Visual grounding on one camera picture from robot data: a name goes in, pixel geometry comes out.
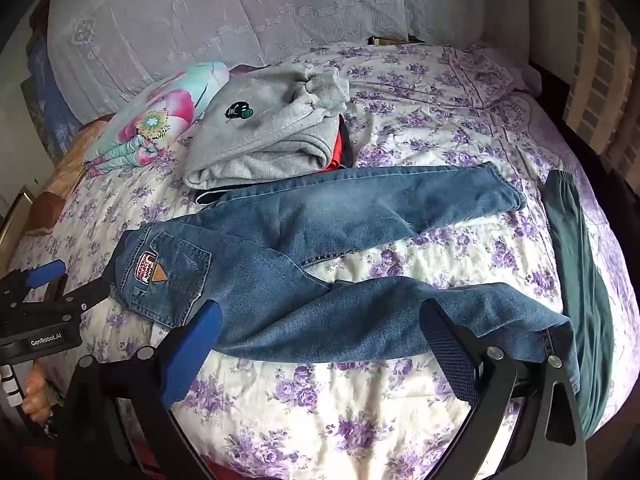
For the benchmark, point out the blue printed cloth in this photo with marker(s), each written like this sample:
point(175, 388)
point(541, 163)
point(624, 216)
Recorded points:
point(47, 95)

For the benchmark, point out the orange brown blanket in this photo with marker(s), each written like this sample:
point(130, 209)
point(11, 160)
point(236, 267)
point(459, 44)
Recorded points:
point(65, 175)

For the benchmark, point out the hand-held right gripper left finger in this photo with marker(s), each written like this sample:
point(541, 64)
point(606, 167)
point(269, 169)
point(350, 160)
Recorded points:
point(192, 355)

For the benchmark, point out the person's left hand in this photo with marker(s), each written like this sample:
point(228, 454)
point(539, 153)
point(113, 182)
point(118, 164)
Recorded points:
point(39, 397)

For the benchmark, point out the blue denim pants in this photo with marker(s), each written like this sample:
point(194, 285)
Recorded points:
point(300, 240)

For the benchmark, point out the dark green pants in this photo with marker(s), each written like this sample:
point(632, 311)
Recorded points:
point(575, 270)

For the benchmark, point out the dark flat object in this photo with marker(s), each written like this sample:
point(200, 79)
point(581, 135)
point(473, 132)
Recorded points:
point(392, 40)

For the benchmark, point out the grey folded sweatshirt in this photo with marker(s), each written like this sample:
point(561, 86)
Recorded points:
point(260, 135)

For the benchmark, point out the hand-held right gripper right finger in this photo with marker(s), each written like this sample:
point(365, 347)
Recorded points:
point(450, 352)

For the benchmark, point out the red garment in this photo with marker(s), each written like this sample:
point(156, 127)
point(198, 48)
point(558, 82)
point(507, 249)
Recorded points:
point(341, 154)

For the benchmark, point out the large white lace pillow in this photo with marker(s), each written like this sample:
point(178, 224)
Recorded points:
point(200, 10)

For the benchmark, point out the dark bed frame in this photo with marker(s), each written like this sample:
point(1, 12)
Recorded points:
point(550, 85)

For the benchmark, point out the floral folded blanket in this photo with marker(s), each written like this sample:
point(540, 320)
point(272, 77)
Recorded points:
point(165, 110)

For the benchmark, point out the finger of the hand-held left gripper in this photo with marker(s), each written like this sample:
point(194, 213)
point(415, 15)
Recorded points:
point(89, 299)
point(46, 275)

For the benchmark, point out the navy garment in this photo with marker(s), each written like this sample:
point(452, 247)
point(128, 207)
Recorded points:
point(210, 198)

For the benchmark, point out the purple floral bedspread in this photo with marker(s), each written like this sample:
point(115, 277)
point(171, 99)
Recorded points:
point(410, 110)

